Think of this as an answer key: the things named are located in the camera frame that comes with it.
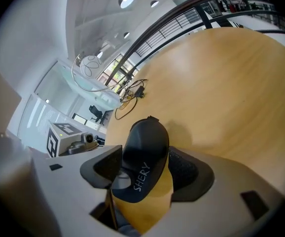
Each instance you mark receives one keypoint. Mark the black office chair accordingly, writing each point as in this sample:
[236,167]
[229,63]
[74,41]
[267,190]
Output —
[96,112]

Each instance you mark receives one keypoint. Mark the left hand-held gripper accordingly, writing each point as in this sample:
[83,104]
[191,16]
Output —
[63,139]

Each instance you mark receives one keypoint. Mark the round wooden table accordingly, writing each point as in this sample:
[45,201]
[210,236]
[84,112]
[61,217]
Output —
[182,21]

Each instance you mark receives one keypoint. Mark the brass lamp with white globe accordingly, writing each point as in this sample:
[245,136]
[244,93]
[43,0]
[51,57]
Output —
[90,67]

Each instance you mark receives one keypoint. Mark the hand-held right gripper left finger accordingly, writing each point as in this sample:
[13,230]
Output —
[68,181]

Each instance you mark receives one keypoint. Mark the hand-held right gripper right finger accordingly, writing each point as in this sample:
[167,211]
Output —
[226,201]

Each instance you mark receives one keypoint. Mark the black SHERY case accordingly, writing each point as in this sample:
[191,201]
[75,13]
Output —
[147,144]

